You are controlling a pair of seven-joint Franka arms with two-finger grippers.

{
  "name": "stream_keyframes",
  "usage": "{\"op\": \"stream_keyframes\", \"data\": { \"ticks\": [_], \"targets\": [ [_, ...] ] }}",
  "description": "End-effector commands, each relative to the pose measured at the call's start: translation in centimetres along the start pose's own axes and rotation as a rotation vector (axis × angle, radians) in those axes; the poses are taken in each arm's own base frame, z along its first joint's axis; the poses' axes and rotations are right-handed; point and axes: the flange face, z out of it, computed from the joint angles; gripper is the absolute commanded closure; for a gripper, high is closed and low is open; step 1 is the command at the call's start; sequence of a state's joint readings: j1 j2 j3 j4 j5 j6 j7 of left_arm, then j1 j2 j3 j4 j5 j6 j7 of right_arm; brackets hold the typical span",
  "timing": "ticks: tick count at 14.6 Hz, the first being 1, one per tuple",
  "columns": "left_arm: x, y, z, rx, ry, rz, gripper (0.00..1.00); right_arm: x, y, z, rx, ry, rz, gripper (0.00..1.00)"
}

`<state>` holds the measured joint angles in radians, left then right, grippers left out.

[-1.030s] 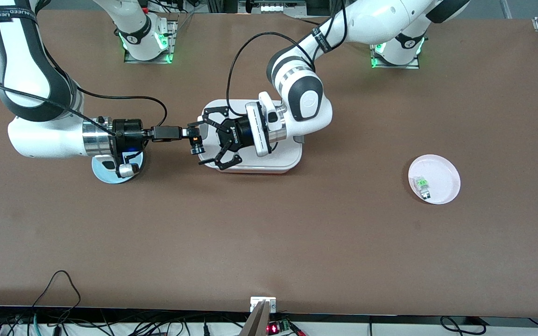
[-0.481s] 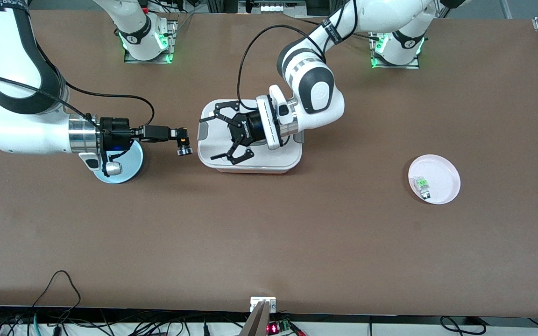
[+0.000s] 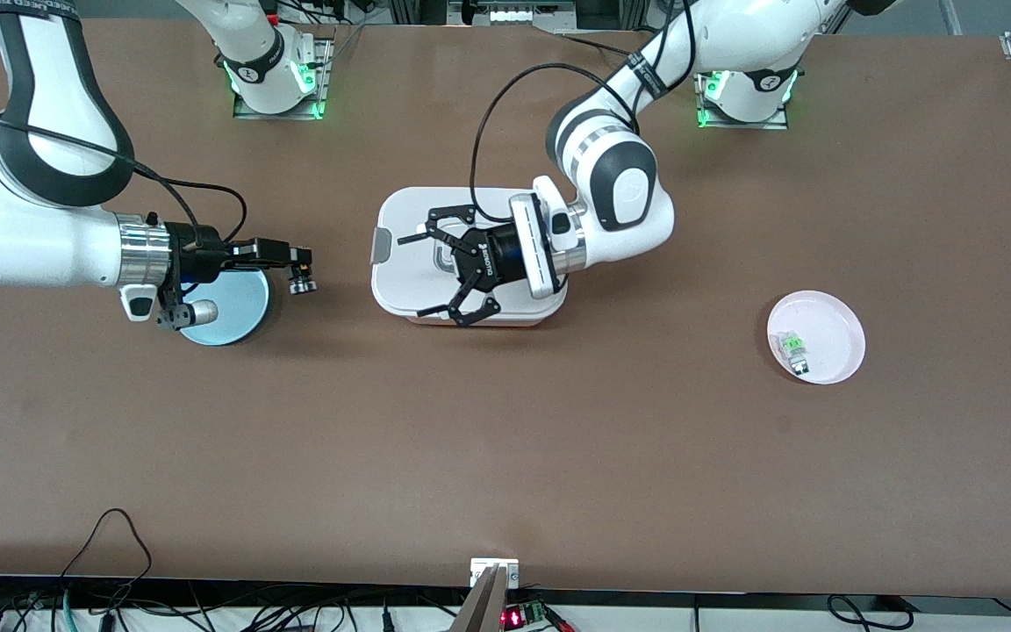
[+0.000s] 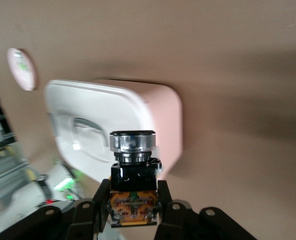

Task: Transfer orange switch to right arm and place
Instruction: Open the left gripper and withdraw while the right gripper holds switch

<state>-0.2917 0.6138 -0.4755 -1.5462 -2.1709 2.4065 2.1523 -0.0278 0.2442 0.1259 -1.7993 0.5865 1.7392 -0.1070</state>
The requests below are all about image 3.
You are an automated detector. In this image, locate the light blue round plate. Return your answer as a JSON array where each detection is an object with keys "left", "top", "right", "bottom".
[{"left": 177, "top": 268, "right": 270, "bottom": 347}]

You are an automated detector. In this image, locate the white lidded storage box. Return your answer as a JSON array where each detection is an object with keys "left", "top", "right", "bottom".
[{"left": 370, "top": 186, "right": 573, "bottom": 327}]

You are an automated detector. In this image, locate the white power strip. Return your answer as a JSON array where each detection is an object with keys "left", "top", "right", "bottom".
[{"left": 488, "top": 5, "right": 577, "bottom": 25}]

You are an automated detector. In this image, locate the circuit board with red display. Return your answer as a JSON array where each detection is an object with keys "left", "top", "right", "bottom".
[{"left": 501, "top": 600, "right": 552, "bottom": 632}]

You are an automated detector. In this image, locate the white round plate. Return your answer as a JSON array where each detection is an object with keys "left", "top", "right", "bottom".
[{"left": 766, "top": 290, "right": 867, "bottom": 385}]

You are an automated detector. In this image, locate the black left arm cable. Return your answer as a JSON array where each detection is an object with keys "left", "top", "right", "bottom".
[{"left": 469, "top": 62, "right": 647, "bottom": 225}]

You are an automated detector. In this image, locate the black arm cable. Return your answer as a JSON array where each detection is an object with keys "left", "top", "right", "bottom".
[
  {"left": 469, "top": 62, "right": 647, "bottom": 225},
  {"left": 0, "top": 118, "right": 248, "bottom": 251}
]

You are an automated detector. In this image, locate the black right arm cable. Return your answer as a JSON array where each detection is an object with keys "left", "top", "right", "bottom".
[{"left": 0, "top": 118, "right": 248, "bottom": 251}]

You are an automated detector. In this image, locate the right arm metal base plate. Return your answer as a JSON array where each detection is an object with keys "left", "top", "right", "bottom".
[{"left": 232, "top": 33, "right": 336, "bottom": 121}]

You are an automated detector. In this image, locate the black base supply cable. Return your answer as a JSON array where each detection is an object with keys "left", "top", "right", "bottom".
[{"left": 556, "top": 32, "right": 642, "bottom": 59}]

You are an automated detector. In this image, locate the white table edge bracket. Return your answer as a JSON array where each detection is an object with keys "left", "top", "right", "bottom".
[{"left": 470, "top": 558, "right": 520, "bottom": 589}]

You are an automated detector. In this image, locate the looped black table cable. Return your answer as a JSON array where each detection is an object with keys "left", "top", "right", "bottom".
[{"left": 58, "top": 507, "right": 154, "bottom": 608}]

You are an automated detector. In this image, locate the grey camera mount bar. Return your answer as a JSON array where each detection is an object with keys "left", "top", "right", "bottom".
[{"left": 451, "top": 565, "right": 512, "bottom": 632}]

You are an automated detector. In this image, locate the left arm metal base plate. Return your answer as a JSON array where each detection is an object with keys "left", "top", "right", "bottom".
[{"left": 694, "top": 70, "right": 792, "bottom": 132}]

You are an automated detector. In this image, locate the green and white push-button switch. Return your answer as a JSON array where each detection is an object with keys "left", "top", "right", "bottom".
[{"left": 778, "top": 331, "right": 813, "bottom": 377}]

